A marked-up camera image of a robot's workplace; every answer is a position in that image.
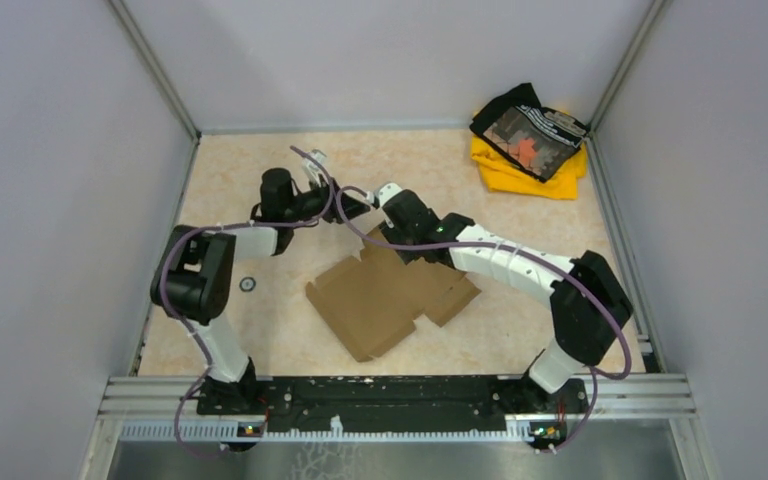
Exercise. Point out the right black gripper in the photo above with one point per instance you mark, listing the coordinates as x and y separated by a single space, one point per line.
388 231

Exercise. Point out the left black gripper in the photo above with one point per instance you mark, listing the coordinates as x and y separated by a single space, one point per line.
353 207

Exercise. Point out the brown cardboard box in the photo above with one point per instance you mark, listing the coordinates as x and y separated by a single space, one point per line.
370 300

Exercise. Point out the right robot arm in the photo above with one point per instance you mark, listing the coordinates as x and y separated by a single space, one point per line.
588 305

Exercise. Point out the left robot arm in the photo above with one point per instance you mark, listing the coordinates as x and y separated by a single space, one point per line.
193 280

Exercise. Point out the yellow folded cloth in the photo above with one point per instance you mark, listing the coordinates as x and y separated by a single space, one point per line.
498 176

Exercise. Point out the black printed folded shirt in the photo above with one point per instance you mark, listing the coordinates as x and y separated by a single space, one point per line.
534 139

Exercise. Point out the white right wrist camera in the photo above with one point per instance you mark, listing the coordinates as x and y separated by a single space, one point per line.
383 194

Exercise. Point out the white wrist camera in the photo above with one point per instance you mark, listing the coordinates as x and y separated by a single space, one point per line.
313 163
383 194

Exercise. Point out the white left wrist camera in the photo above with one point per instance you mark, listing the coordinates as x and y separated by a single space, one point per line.
313 163

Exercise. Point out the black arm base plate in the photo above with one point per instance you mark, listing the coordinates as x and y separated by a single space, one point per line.
400 404

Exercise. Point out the aluminium front rail frame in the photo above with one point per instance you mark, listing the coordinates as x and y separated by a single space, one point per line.
163 408

